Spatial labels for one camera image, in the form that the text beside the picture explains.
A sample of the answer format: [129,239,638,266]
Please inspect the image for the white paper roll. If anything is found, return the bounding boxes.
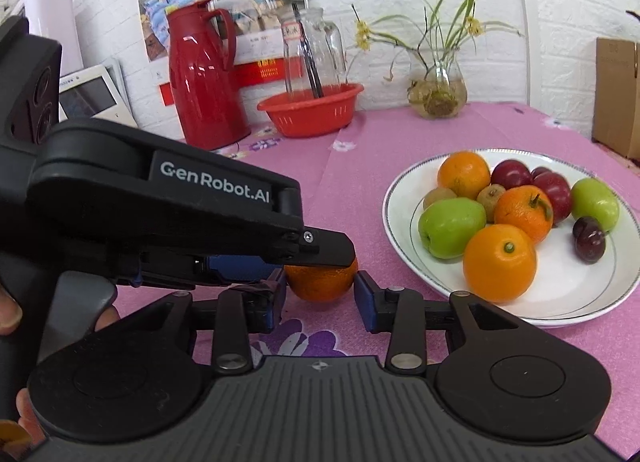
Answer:
[22,0,85,77]

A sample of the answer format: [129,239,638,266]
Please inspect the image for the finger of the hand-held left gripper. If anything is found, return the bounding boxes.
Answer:
[117,226,359,293]

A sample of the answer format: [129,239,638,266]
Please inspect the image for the tangerine with green leaf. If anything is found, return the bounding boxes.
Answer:
[494,185,555,246]

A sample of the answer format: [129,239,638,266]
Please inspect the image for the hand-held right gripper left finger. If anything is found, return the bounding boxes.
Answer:
[107,269,288,377]

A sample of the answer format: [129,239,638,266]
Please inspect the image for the dark purple plum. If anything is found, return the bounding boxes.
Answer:
[572,216,607,263]

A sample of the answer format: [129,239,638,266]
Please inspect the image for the person's left hand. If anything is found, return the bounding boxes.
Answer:
[0,287,121,445]

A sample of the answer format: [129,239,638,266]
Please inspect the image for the green apple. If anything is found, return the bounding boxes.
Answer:
[571,178,621,233]
[418,198,487,260]

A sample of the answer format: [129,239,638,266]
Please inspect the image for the bumpy tangerine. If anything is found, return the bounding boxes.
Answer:
[284,257,360,303]

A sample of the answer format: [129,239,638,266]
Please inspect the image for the red plastic basin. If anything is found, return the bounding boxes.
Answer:
[257,82,365,139]

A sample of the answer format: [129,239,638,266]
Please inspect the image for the glass vase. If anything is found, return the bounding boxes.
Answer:
[407,49,468,120]

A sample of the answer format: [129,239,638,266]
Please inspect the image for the pink floral tablecloth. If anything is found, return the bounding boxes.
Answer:
[114,102,640,458]

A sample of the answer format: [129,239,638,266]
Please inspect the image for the black stirring stick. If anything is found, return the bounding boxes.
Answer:
[291,2,323,98]

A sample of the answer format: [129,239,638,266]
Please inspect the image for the yellow flowered green plant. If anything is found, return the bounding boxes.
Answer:
[347,0,526,92]

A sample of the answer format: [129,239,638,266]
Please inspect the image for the red thermos jug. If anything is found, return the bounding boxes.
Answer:
[165,0,252,151]

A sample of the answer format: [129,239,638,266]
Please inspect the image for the brown kiwi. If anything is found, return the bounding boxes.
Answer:
[423,187,458,211]
[476,184,507,223]

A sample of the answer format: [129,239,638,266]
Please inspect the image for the glass pitcher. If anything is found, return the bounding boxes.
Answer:
[281,8,347,98]

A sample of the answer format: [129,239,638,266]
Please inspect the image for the red banner bedding wall poster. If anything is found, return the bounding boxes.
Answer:
[134,0,236,107]

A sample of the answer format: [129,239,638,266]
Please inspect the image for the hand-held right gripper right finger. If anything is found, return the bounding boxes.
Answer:
[352,271,538,377]

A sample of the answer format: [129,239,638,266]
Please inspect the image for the cardboard box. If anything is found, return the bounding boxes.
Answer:
[592,38,640,160]

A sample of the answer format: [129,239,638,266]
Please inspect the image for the white appliance with screen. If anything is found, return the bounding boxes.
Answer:
[59,60,138,129]

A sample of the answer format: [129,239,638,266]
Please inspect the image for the large smooth orange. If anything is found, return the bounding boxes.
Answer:
[437,151,492,201]

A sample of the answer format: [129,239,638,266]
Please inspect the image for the smooth orange green stem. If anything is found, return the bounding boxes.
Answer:
[462,223,537,304]

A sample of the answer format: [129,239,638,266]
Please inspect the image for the white plate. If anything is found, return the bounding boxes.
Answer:
[382,148,640,327]

